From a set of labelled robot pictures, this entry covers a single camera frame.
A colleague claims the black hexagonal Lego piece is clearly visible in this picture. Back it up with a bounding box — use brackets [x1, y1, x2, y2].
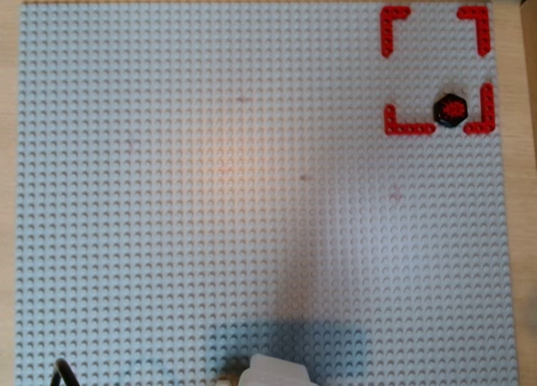
[432, 92, 469, 129]

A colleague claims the black camera cable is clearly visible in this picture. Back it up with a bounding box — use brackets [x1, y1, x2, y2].
[52, 357, 81, 386]

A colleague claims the grey studded Lego baseplate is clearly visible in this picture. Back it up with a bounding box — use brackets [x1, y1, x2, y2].
[15, 2, 519, 386]

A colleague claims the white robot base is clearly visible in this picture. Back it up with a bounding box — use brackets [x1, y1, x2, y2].
[237, 354, 314, 386]

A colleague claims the red L-shaped Lego beam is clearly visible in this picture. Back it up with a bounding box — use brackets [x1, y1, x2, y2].
[383, 104, 437, 136]
[380, 6, 412, 60]
[456, 6, 491, 59]
[463, 82, 496, 135]

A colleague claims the brown cardboard box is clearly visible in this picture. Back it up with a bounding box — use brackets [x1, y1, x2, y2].
[519, 0, 537, 278]

